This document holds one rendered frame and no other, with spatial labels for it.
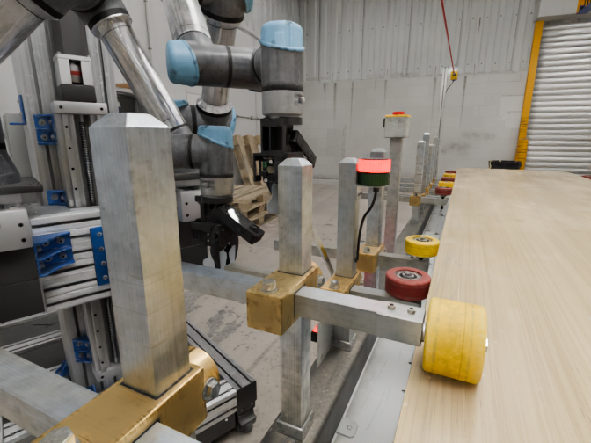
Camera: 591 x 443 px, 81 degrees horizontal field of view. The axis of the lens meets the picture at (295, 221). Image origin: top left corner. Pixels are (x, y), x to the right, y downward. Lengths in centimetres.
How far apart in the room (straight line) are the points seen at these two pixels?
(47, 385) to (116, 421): 9
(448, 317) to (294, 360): 24
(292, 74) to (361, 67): 808
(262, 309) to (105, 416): 21
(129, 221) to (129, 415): 13
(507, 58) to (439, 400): 847
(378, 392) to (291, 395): 30
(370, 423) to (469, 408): 39
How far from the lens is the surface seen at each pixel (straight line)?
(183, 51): 69
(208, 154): 76
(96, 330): 138
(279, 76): 63
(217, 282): 50
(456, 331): 39
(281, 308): 42
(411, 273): 67
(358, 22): 892
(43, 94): 132
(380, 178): 66
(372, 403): 82
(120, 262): 26
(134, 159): 23
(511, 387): 46
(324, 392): 70
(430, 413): 39
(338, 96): 869
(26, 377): 38
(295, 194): 45
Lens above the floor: 115
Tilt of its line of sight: 14 degrees down
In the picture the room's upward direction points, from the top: straight up
